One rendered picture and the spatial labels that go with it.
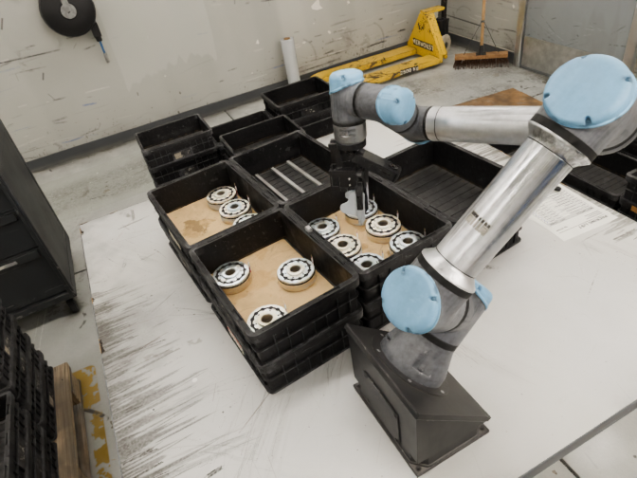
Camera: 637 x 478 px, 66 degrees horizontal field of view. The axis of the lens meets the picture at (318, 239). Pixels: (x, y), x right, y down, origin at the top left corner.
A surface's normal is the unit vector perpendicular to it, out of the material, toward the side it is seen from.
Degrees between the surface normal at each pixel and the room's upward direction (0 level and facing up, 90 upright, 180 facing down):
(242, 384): 0
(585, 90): 41
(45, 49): 90
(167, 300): 0
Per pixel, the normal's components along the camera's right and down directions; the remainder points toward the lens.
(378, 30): 0.44, 0.51
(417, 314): -0.69, -0.03
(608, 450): -0.14, -0.77
